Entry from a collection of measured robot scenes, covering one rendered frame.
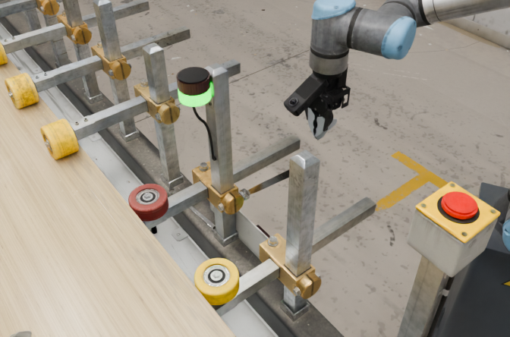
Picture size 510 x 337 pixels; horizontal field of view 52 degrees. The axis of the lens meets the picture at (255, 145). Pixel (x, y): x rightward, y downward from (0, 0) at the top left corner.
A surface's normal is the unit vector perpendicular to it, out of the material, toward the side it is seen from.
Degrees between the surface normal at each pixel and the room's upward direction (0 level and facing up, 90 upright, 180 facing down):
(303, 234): 90
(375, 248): 0
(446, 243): 90
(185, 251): 0
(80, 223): 0
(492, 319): 90
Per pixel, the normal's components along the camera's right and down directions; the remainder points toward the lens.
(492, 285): -0.38, 0.59
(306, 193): 0.61, 0.50
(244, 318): -0.01, -0.77
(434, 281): -0.79, 0.40
